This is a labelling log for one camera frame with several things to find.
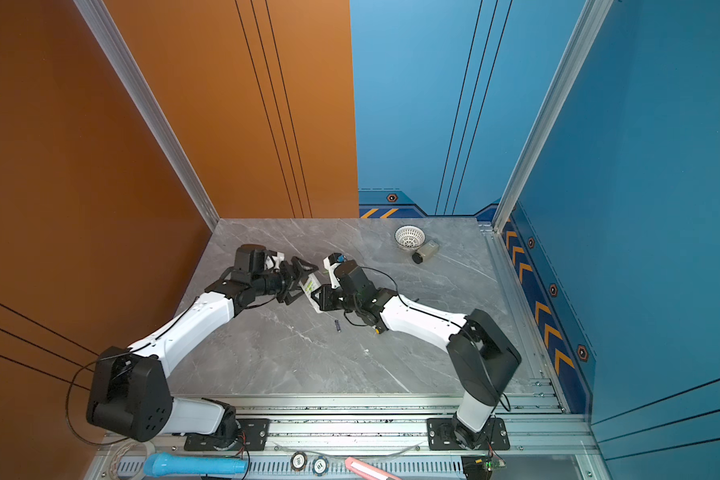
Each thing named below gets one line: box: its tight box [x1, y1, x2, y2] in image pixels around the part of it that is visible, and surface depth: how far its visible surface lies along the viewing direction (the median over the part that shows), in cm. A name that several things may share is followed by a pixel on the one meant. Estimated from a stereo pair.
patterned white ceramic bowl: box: [394, 224, 426, 251], surface depth 114 cm
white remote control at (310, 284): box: [298, 273, 322, 305], surface depth 83 cm
